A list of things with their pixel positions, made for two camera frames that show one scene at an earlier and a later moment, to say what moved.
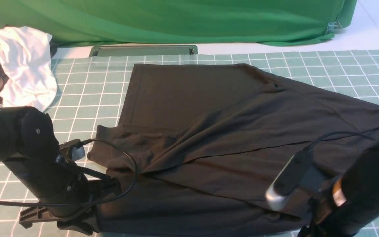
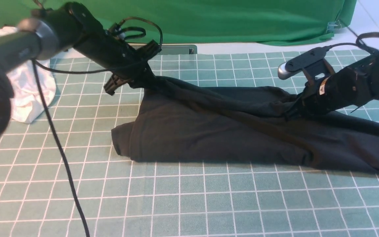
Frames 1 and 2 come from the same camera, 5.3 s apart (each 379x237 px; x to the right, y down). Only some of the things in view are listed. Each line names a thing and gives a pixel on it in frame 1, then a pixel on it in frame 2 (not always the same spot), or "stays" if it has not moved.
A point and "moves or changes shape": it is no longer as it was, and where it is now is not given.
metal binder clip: (333, 27) stays
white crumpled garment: (25, 55) stays
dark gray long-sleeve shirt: (200, 144) moves or changes shape
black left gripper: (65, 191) -> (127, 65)
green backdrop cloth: (273, 22) stays
